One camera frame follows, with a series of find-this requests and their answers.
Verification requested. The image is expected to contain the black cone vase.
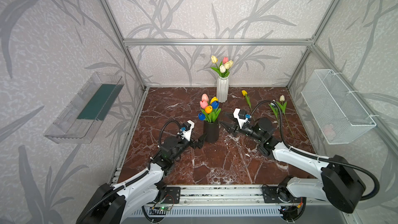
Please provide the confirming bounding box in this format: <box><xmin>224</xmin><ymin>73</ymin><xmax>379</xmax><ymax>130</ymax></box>
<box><xmin>203</xmin><ymin>120</ymin><xmax>219</xmax><ymax>144</ymax></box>

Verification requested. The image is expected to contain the orange yellow tulip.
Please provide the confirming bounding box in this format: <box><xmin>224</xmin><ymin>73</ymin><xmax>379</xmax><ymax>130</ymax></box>
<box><xmin>204</xmin><ymin>105</ymin><xmax>213</xmax><ymax>114</ymax></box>

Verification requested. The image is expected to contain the light pink tulip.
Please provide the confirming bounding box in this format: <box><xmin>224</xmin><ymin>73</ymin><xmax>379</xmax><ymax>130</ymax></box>
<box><xmin>201</xmin><ymin>94</ymin><xmax>209</xmax><ymax>102</ymax></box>

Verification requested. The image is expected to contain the white ribbed ceramic vase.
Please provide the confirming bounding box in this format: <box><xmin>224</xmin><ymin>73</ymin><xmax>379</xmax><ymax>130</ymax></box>
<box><xmin>216</xmin><ymin>76</ymin><xmax>229</xmax><ymax>103</ymax></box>

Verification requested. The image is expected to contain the pale yellow tulip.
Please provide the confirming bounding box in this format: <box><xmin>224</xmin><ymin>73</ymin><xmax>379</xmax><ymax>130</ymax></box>
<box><xmin>211</xmin><ymin>56</ymin><xmax>222</xmax><ymax>76</ymax></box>

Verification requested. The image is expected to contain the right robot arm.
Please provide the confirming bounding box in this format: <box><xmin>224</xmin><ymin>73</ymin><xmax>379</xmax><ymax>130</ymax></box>
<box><xmin>220</xmin><ymin>100</ymin><xmax>380</xmax><ymax>214</ymax></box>

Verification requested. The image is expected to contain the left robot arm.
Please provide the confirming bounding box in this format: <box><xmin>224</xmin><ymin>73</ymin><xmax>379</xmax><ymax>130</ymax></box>
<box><xmin>76</xmin><ymin>120</ymin><xmax>207</xmax><ymax>224</ymax></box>

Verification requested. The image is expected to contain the pale blue white tulip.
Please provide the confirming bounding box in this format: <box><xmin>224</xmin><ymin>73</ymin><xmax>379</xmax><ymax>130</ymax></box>
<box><xmin>269</xmin><ymin>100</ymin><xmax>279</xmax><ymax>122</ymax></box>

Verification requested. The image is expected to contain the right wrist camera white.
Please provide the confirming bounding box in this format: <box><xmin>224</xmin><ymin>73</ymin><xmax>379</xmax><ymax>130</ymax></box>
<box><xmin>233</xmin><ymin>108</ymin><xmax>252</xmax><ymax>129</ymax></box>

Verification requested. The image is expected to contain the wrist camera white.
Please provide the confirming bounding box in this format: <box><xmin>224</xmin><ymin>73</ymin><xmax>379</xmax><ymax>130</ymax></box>
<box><xmin>178</xmin><ymin>120</ymin><xmax>195</xmax><ymax>142</ymax></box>
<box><xmin>233</xmin><ymin>108</ymin><xmax>252</xmax><ymax>129</ymax></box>

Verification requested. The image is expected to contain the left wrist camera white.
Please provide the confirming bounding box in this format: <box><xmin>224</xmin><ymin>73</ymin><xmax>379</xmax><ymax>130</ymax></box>
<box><xmin>178</xmin><ymin>120</ymin><xmax>195</xmax><ymax>142</ymax></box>

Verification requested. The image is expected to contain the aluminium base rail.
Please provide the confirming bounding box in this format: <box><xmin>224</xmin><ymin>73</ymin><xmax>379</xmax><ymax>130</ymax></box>
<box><xmin>124</xmin><ymin>184</ymin><xmax>353</xmax><ymax>207</ymax></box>

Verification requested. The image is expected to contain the white wire mesh basket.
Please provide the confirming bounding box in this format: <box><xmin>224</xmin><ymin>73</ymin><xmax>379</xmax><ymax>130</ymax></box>
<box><xmin>302</xmin><ymin>69</ymin><xmax>377</xmax><ymax>145</ymax></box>

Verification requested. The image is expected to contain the clear plastic wall shelf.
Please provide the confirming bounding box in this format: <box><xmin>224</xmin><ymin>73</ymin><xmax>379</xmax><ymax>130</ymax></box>
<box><xmin>44</xmin><ymin>72</ymin><xmax>124</xmax><ymax>144</ymax></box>

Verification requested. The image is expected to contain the aluminium frame crossbar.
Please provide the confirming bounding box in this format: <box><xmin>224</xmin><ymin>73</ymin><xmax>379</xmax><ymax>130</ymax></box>
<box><xmin>123</xmin><ymin>38</ymin><xmax>312</xmax><ymax>47</ymax></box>

